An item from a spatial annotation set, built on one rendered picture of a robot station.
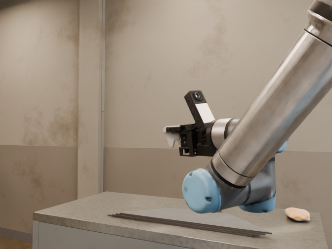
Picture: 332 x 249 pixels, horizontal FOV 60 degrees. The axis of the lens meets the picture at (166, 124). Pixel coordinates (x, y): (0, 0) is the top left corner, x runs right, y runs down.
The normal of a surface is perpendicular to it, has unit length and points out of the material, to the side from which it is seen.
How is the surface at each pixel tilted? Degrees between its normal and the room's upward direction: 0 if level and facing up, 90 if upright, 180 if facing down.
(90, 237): 90
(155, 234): 90
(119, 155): 90
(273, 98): 93
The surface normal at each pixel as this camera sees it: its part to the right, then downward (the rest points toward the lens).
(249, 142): -0.52, 0.25
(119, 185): -0.44, -0.04
